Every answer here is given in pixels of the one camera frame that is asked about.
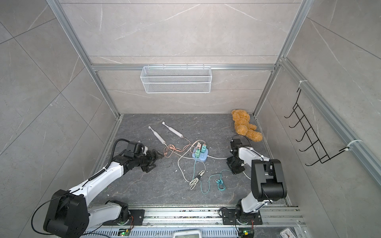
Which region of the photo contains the pink charging cable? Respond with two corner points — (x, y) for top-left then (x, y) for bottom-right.
(163, 136), (198, 158)

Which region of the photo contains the white electric toothbrush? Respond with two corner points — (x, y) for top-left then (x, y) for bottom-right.
(148, 126), (166, 145)
(162, 122), (184, 138)

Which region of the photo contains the green charging cable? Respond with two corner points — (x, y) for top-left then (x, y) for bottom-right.
(191, 156), (233, 194)

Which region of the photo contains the teal charger plug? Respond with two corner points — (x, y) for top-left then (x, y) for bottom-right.
(200, 144), (207, 153)

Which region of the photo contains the white charging cable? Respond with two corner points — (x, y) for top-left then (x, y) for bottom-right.
(166, 139), (206, 190)

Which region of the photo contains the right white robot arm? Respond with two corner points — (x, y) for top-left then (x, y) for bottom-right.
(227, 138), (287, 223)

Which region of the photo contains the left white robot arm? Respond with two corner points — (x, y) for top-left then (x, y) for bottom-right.
(41, 139), (164, 238)

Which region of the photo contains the blue power strip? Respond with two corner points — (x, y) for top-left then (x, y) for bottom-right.
(192, 148), (208, 162)

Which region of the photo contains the brown teddy bear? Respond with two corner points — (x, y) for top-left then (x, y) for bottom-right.
(231, 109), (263, 142)

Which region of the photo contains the white power strip cord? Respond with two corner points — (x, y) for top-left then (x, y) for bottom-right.
(206, 154), (252, 180)

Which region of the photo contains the white wire mesh basket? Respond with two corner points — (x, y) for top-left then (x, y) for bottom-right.
(140, 66), (212, 94)

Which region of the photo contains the black wire hook rack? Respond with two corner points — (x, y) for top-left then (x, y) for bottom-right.
(284, 88), (349, 167)

